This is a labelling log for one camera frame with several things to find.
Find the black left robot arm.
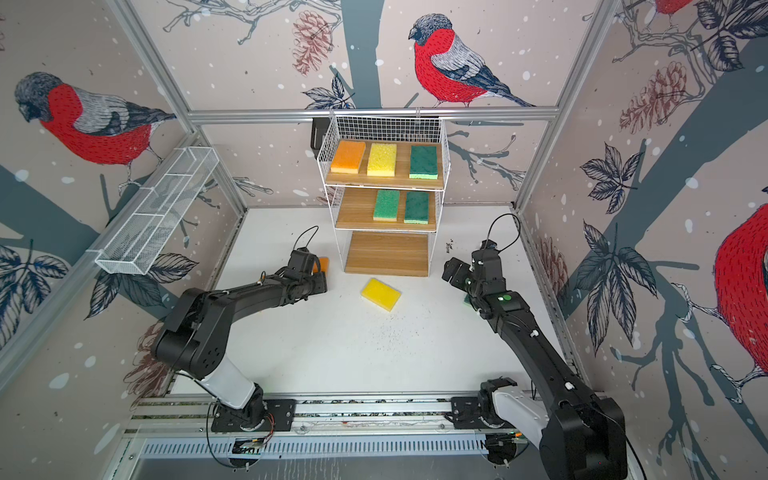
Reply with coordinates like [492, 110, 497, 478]
[151, 247, 327, 423]

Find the middle wooden shelf board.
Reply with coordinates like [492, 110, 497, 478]
[331, 187, 443, 233]

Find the white wire wall basket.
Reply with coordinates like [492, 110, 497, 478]
[95, 146, 219, 275]

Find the dark green sponge carried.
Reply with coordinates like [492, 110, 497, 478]
[409, 145, 438, 180]

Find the yellow sponge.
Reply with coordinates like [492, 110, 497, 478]
[366, 143, 398, 178]
[361, 278, 402, 312]

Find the light green sponge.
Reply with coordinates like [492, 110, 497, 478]
[373, 189, 400, 222]

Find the top wooden shelf board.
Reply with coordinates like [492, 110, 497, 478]
[318, 141, 451, 191]

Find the perforated metal vent strip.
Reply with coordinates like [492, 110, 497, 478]
[141, 433, 488, 461]

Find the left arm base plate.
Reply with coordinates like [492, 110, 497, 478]
[210, 399, 297, 433]

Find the dark green sponge front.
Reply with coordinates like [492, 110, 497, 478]
[404, 191, 430, 225]

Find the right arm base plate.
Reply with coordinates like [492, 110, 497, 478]
[443, 393, 540, 430]

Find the black box behind shelf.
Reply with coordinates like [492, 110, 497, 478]
[310, 117, 331, 155]

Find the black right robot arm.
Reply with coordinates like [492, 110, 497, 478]
[442, 240, 628, 479]

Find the aluminium mounting rail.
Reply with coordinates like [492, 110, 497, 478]
[123, 393, 476, 437]

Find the white wire three-tier shelf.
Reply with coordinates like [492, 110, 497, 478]
[311, 115, 451, 277]

